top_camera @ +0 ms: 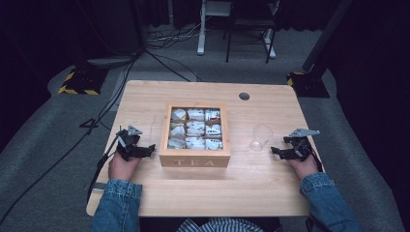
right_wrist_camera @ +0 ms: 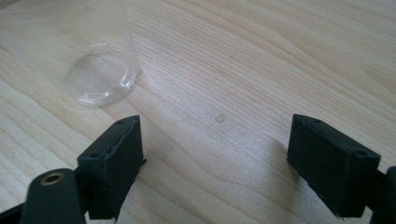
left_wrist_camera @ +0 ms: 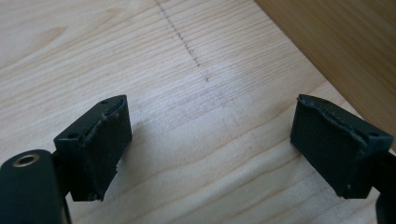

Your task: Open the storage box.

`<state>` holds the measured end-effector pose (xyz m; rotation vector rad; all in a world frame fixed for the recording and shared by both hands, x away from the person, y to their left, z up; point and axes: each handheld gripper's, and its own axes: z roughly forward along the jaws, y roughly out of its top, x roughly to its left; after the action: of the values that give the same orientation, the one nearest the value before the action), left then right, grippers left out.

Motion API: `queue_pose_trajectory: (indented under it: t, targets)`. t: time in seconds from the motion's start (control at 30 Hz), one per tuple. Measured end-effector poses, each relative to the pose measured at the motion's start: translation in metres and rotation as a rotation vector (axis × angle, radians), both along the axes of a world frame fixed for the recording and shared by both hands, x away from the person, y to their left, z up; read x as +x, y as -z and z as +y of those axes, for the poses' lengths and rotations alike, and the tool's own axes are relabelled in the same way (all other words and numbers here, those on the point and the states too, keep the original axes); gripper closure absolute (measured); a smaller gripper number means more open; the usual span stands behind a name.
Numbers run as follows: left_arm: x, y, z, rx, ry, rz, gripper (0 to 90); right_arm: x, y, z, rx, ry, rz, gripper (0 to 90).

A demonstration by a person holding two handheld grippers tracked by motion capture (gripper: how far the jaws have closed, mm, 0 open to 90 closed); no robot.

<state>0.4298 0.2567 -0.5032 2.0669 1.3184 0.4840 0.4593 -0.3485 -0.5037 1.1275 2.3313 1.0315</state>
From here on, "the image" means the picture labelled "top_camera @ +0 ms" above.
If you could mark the person's striped shirt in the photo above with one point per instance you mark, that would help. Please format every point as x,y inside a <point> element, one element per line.
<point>219,225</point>

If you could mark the clear plastic cup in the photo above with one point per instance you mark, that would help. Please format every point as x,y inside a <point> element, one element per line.
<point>260,138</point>

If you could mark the black slanted stand pole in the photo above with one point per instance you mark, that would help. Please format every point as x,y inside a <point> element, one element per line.
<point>325,35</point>

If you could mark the group of white tea bags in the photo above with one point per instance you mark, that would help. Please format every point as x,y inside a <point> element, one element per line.
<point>195,129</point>

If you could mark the person's left hand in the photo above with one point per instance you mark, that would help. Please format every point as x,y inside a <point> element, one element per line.
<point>122,169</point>

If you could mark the white desk frame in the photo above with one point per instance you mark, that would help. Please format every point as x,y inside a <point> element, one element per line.
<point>202,35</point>

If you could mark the wooden tea box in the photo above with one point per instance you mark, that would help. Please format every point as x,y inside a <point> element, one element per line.
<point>195,158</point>

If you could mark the grey table grommet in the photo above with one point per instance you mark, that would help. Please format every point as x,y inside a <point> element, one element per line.
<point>244,96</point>

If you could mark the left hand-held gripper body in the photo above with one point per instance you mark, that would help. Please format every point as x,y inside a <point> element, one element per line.
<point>128,143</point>

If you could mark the black yellow striped stand base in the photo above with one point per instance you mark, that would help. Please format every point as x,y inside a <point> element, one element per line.
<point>307,85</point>
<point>82,82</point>

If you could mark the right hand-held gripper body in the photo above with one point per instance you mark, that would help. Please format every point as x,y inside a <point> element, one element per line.
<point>301,146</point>

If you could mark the black chair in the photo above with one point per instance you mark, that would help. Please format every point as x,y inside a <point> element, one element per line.
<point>249,22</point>

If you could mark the person's right hand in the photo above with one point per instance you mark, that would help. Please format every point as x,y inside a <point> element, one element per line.
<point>304,167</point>

